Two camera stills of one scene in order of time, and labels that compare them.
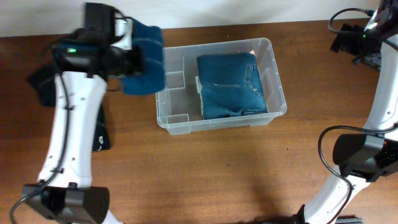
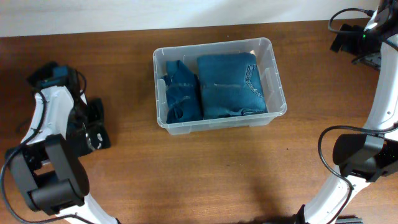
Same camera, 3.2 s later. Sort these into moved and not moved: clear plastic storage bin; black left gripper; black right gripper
Moved: black left gripper
Not moved: clear plastic storage bin; black right gripper
